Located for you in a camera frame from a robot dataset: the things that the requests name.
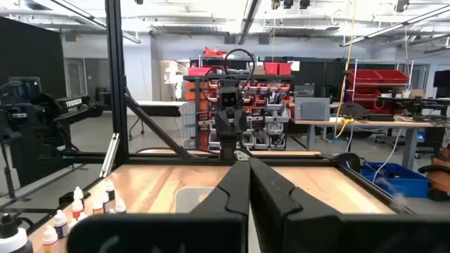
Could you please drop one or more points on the white plastic bin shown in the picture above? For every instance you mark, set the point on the white plastic bin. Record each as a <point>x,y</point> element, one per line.
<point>190,200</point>

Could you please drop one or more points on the black monitor screen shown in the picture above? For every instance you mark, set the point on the black monitor screen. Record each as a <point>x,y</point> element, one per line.
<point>442,81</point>

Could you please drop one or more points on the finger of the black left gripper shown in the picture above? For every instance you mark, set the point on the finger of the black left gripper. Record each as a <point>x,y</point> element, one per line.
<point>221,123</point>
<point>240,122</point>

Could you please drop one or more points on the black rail end bracket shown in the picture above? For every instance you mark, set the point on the black rail end bracket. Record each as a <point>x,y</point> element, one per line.
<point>68,199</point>

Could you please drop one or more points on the white folding table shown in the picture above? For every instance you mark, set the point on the white folding table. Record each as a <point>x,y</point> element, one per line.
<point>161,103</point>

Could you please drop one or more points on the red crumpled item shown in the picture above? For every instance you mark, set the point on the red crumpled item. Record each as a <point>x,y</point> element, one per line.
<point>212,52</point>

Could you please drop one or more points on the parts shelf with small bins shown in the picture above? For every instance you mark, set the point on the parts shelf with small bins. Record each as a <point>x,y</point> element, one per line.
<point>270,105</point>

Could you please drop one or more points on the black panel board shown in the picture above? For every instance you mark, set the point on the black panel board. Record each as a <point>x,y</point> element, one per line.
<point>31,49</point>

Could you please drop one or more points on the black aluminium rig frame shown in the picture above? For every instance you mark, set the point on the black aluminium rig frame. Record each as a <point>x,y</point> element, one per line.
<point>116,70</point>

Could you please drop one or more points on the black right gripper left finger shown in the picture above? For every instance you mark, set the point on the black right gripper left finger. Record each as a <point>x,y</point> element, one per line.
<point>158,235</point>

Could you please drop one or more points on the blue plastic tote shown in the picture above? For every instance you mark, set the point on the blue plastic tote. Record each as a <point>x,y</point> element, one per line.
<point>404,182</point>

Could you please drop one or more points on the grey metal box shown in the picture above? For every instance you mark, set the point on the grey metal box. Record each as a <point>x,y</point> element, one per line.
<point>312,109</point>

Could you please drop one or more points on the black ceiling spotlight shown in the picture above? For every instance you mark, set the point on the black ceiling spotlight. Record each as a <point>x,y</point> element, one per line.
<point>275,4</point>
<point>288,3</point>
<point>304,3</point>

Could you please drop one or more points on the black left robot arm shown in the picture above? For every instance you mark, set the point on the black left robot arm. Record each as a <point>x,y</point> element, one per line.
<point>228,149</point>

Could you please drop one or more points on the long ceiling light fixture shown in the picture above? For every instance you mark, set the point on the long ceiling light fixture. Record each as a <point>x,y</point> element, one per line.
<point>386,30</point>
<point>105,23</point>

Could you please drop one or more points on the large black food coloring bottle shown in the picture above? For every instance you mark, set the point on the large black food coloring bottle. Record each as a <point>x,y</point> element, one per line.
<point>12,242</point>

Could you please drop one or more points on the metal rack holding red bins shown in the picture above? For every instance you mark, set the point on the metal rack holding red bins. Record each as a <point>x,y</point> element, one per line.
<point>365,98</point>

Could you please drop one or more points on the silver aluminium bracket bar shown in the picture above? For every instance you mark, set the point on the silver aluminium bracket bar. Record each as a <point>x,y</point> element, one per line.
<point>109,154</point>

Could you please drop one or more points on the large red plastic bin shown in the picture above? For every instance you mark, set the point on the large red plastic bin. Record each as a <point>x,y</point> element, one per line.
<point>364,75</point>
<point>393,76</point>

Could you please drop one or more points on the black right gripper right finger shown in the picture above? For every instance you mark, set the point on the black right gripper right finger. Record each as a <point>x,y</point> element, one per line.
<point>351,235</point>

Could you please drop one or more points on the deep blue food coloring bottle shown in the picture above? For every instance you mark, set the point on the deep blue food coloring bottle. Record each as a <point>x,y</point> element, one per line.
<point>61,228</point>

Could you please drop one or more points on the black bench equipment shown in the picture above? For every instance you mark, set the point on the black bench equipment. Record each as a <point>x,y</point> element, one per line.
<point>418,105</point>

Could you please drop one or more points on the dark small dropper bottle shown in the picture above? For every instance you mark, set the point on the dark small dropper bottle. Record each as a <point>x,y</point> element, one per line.
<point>110,193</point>

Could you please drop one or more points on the wooden workbench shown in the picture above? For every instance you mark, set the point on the wooden workbench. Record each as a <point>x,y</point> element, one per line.
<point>386,123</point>

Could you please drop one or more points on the orange shop vacuum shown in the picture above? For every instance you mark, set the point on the orange shop vacuum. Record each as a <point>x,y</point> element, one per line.
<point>439,175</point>

